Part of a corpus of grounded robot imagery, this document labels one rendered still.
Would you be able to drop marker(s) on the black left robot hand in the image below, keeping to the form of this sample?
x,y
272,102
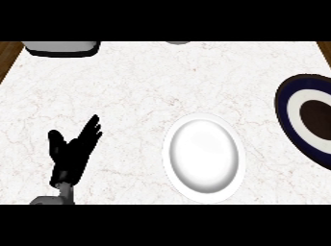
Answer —
x,y
71,150

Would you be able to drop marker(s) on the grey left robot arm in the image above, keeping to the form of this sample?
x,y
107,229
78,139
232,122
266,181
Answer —
x,y
63,194

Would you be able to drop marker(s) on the white oval plate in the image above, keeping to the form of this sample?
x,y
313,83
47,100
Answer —
x,y
204,158

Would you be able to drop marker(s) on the navy and white ringed plate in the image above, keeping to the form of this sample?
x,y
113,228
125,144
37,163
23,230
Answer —
x,y
313,121

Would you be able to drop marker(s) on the grey and black appliance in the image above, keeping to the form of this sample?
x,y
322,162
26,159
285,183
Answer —
x,y
60,48

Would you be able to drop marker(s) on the small grey object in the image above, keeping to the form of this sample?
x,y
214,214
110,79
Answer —
x,y
177,42

